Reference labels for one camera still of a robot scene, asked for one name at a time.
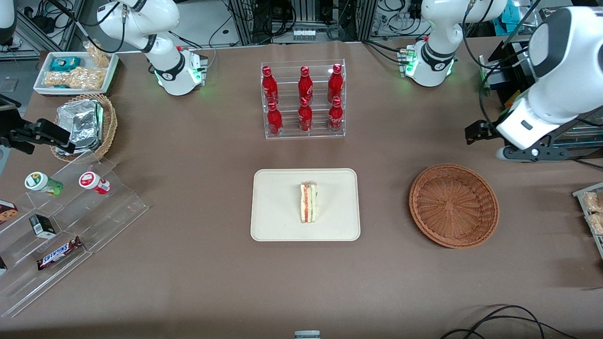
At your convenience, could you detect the small black carton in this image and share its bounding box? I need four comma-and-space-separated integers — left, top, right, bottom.
29, 214, 57, 239

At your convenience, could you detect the cream rectangular plastic tray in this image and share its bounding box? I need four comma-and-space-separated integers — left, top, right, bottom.
250, 168, 361, 242

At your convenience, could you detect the clear acrylic bottle rack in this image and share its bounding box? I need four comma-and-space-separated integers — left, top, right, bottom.
261, 59, 346, 140

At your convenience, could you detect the silver foil container stack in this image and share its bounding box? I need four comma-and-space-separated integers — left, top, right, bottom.
56, 99, 105, 153

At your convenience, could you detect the red cola bottle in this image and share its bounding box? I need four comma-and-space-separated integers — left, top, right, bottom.
327, 64, 343, 102
267, 101, 284, 137
298, 97, 313, 133
328, 97, 344, 134
261, 66, 279, 105
298, 66, 314, 102

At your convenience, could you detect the black floor cable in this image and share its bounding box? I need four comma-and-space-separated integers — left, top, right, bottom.
440, 305, 546, 339
464, 315, 581, 339

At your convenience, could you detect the white rectangular snack tray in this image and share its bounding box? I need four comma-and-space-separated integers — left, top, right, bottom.
33, 51, 119, 96

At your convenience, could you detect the large brown wicker basket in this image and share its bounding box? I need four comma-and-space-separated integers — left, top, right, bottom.
408, 163, 500, 249

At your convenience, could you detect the metal wire rack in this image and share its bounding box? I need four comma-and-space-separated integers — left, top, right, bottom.
572, 182, 603, 259

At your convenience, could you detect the red lid cup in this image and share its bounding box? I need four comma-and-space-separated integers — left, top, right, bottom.
78, 171, 112, 195

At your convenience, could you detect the teal box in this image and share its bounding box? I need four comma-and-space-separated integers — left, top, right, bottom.
500, 0, 522, 33

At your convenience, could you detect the clear acrylic stepped stand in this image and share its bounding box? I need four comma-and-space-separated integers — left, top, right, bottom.
0, 151, 150, 318

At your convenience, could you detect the small tan wicker basket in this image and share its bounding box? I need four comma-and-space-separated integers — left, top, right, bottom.
49, 93, 118, 163

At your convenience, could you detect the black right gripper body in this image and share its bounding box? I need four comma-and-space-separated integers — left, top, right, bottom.
0, 118, 36, 155

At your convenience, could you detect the teal snack packet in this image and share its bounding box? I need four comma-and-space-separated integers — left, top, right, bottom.
49, 56, 81, 73

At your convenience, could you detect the triangular sandwich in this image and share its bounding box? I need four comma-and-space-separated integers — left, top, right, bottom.
300, 183, 319, 224

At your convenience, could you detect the brown cookie box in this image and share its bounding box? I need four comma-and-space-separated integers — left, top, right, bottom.
0, 200, 19, 226

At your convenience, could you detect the large clear peanut bag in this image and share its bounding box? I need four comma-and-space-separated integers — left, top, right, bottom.
43, 67, 106, 90

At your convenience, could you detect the green lid cup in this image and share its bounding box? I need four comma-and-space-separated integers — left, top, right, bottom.
24, 171, 65, 197

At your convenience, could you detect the Snickers chocolate bar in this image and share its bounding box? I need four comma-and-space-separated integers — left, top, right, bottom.
36, 236, 85, 271

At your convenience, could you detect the small clear peanut bag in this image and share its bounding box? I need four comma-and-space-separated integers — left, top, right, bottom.
83, 41, 112, 68

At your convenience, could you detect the black food warmer display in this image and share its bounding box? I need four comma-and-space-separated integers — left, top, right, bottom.
478, 38, 603, 163

